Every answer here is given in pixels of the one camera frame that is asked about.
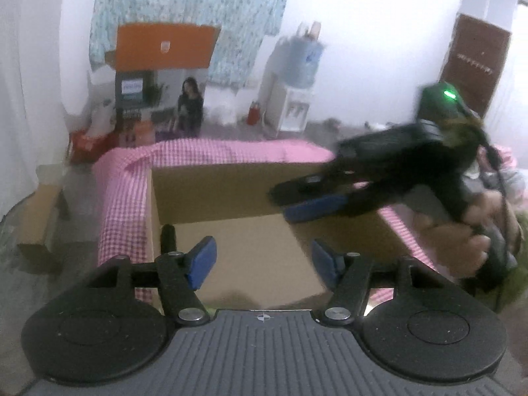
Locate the pink checkered bedsheet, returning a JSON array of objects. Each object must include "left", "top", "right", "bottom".
[{"left": 93, "top": 138, "right": 438, "bottom": 310}]

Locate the brown cardboard box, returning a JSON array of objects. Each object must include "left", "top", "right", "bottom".
[{"left": 149, "top": 161, "right": 413, "bottom": 310}]

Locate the small cardboard box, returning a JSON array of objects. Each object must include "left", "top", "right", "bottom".
[{"left": 16, "top": 183, "right": 69, "bottom": 273}]

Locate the red box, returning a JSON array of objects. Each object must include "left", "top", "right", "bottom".
[{"left": 68, "top": 130, "right": 120, "bottom": 161}]

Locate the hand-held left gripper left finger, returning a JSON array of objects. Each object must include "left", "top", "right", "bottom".
[{"left": 87, "top": 226, "right": 218, "bottom": 326}]

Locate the brown wooden door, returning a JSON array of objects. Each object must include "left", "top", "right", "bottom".
[{"left": 439, "top": 13, "right": 512, "bottom": 118}]

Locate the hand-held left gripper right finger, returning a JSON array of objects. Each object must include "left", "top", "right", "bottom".
[{"left": 312, "top": 238, "right": 444, "bottom": 326}]

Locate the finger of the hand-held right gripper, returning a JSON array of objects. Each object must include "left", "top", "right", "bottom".
[
  {"left": 270, "top": 171, "right": 372, "bottom": 205},
  {"left": 284, "top": 193, "right": 372, "bottom": 222}
]

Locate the white water dispenser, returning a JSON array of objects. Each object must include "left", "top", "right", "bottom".
[{"left": 260, "top": 70, "right": 312, "bottom": 137}]

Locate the floral curtain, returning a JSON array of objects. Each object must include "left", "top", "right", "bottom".
[{"left": 88, "top": 0, "right": 293, "bottom": 87}]

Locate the person's right hand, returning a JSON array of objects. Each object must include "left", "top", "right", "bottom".
[{"left": 433, "top": 192, "right": 509, "bottom": 278}]

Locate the white plastic bag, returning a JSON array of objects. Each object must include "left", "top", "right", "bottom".
[
  {"left": 210, "top": 103, "right": 241, "bottom": 126},
  {"left": 88, "top": 101, "right": 118, "bottom": 137}
]

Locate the white curtain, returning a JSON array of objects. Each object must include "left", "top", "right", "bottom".
[{"left": 0, "top": 0, "right": 95, "bottom": 219}]

